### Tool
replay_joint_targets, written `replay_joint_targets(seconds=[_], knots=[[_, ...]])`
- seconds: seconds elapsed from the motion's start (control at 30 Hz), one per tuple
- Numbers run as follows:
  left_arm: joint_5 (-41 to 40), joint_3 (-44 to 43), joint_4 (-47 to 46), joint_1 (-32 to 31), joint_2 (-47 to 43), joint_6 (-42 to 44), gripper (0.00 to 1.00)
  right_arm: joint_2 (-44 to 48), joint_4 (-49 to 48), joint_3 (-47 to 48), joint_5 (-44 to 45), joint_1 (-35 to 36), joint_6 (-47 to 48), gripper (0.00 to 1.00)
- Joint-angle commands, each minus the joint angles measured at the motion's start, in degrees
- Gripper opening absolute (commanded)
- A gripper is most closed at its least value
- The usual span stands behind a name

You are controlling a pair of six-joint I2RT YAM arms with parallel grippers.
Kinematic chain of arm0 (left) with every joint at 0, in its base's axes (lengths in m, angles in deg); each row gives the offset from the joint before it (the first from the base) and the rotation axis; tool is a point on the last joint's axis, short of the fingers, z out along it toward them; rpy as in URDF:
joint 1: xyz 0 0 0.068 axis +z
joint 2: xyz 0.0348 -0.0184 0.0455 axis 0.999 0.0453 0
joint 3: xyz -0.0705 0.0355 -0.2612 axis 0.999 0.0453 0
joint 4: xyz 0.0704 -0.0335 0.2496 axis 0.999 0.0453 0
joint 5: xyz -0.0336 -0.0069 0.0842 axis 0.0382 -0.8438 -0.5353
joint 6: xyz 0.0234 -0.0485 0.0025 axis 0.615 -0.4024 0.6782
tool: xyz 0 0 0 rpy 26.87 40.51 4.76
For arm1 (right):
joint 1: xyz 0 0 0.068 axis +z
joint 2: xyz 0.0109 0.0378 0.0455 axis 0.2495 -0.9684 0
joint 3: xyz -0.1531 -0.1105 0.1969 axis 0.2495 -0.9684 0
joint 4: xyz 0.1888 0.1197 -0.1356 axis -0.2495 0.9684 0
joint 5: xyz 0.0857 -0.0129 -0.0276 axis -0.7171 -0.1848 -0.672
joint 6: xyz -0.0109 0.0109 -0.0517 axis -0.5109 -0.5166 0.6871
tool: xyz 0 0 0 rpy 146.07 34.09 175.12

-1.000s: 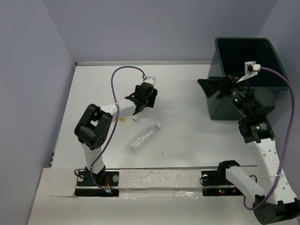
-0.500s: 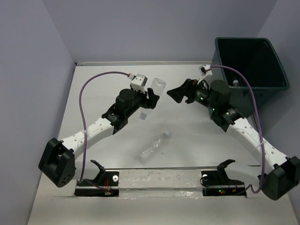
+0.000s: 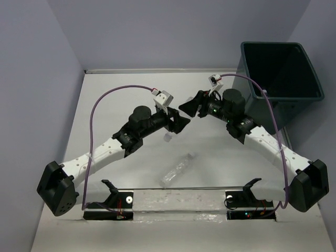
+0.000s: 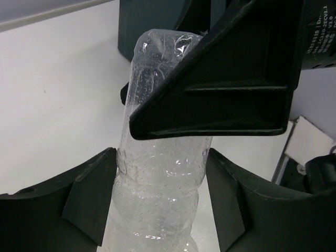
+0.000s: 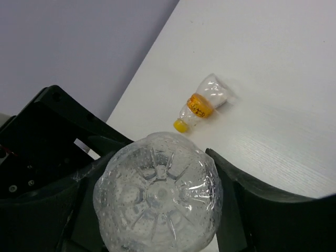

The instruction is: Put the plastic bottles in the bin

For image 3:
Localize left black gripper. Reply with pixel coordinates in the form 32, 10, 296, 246
139, 106, 190, 139

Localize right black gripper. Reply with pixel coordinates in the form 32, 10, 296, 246
180, 89, 232, 123

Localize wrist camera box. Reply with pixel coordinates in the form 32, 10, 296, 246
152, 89, 174, 114
209, 74, 223, 93

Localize clear long bottle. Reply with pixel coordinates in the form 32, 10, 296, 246
163, 132, 173, 142

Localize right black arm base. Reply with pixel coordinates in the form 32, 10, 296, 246
224, 178, 276, 221

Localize clear crushed bottle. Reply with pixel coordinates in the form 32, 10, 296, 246
159, 152, 197, 188

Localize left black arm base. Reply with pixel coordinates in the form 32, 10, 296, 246
83, 180, 134, 221

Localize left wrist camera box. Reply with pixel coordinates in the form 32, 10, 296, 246
152, 89, 174, 114

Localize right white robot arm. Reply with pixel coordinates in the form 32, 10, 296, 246
179, 89, 329, 212

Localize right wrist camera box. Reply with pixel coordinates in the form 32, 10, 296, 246
209, 74, 223, 93

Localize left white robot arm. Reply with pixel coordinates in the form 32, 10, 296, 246
37, 106, 190, 216

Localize dark green plastic bin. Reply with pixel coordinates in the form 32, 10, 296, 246
232, 41, 324, 134

